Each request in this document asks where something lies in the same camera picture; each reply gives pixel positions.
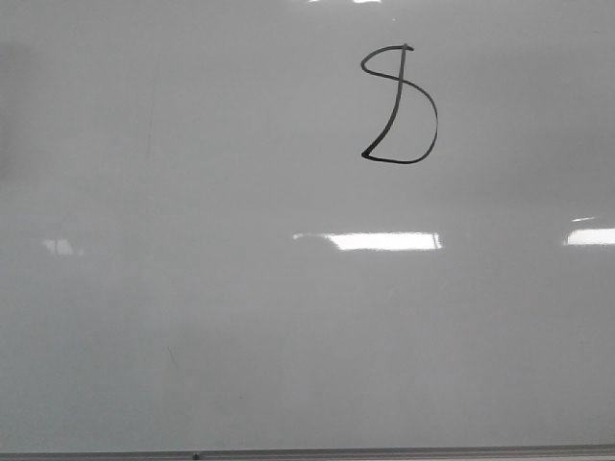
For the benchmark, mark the white glossy whiteboard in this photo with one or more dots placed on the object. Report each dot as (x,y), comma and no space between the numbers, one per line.
(306,224)

